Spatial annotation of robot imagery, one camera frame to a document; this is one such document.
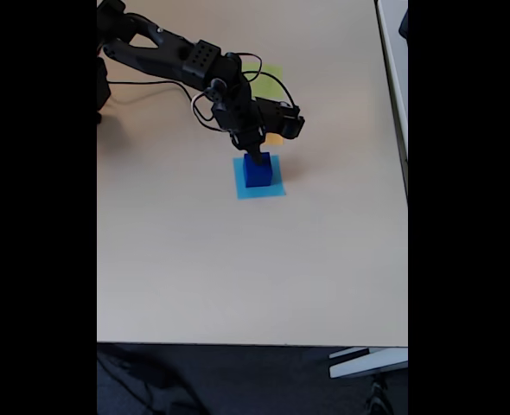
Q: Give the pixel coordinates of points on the white side table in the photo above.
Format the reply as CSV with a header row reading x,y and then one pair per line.
x,y
395,65

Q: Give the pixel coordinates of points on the dark chair part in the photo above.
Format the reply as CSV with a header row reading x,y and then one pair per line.
x,y
404,26

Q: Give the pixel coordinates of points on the orange paper square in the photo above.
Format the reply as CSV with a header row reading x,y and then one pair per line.
x,y
276,139

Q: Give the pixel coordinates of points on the light blue paper square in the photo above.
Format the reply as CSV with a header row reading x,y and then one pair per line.
x,y
240,190

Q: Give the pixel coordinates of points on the white table foot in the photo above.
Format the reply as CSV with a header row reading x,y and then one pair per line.
x,y
367,365

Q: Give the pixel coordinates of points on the largest blue cube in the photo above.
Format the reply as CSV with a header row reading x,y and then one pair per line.
x,y
258,177

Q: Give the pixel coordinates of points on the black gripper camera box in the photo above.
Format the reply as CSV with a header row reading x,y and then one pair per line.
x,y
285,121

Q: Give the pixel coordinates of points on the green paper square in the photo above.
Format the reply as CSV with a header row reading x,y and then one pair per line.
x,y
272,82

